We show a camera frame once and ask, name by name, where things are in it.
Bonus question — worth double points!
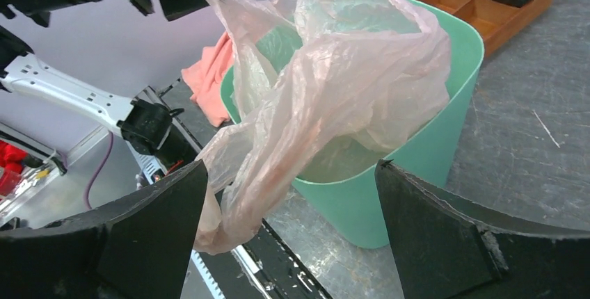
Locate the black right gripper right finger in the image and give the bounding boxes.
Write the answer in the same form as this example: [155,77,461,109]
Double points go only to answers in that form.
[375,160,589,299]

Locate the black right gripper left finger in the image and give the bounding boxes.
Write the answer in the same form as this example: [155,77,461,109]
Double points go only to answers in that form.
[1,161,208,298]

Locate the green plastic trash bin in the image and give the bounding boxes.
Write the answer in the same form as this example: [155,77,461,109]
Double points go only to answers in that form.
[221,0,484,249]

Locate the translucent pink trash bag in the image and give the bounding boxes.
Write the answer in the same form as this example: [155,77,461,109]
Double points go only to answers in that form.
[194,0,451,254]

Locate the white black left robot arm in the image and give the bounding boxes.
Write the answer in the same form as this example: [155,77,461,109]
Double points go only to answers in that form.
[1,0,207,172]

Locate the salmon pink cloth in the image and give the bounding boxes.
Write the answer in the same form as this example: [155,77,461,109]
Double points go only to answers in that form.
[181,32,233,127]

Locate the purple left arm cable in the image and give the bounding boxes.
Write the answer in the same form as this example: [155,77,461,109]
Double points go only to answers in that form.
[83,131,115,211]

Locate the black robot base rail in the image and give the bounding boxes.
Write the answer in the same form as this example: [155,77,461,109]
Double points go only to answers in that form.
[143,80,333,299]

